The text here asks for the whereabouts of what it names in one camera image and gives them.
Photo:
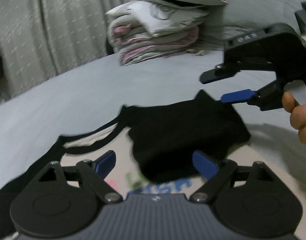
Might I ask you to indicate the person's right hand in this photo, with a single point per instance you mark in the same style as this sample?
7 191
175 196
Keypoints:
302 120

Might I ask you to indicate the folded grey and pink quilt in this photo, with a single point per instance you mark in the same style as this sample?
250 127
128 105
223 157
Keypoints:
148 47

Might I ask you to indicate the blue-grey bed sheet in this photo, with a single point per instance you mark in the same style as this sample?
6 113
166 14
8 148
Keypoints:
68 92

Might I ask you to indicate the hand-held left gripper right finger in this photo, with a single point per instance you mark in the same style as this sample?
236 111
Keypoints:
204 163

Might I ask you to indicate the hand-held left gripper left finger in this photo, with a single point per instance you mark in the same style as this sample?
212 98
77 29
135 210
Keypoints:
106 163

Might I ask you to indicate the grey quilted bedspread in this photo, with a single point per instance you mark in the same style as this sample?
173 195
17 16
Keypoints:
255 5

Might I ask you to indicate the white printed pillow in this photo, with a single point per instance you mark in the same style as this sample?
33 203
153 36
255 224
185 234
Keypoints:
167 17

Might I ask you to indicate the cream and black printed sweatshirt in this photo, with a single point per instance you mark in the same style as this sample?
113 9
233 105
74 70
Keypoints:
180 130

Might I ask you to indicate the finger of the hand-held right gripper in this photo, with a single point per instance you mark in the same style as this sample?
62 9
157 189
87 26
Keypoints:
237 96
215 75

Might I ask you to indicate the grey star-patterned curtain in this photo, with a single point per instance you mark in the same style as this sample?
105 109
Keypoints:
43 30

